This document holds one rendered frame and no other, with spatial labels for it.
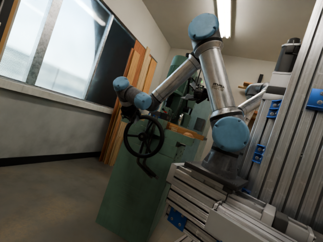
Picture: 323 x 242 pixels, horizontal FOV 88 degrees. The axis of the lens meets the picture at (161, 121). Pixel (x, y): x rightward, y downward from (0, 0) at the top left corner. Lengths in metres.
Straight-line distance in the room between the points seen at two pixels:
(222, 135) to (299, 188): 0.42
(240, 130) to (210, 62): 0.27
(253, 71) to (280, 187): 3.19
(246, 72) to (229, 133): 3.34
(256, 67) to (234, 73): 0.41
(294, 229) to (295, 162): 0.27
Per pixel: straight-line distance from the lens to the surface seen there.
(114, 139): 2.83
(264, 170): 0.90
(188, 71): 0.85
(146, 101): 0.75
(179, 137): 1.24
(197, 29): 0.74
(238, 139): 0.60
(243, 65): 3.95
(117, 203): 1.50
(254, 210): 0.74
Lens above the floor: 0.95
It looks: level
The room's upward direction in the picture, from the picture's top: 19 degrees clockwise
